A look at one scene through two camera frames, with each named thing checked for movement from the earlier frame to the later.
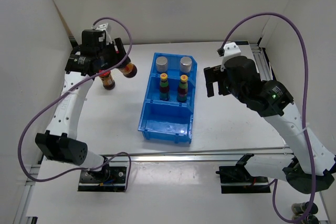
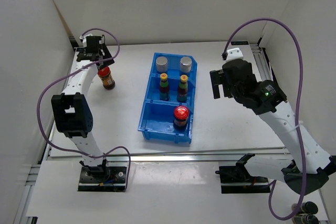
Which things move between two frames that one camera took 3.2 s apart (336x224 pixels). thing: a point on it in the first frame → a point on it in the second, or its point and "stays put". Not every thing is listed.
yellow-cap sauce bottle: [164, 91] stays put
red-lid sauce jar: [129, 71] → [181, 114]
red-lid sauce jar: [108, 81] stays put
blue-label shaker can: [186, 64] stays put
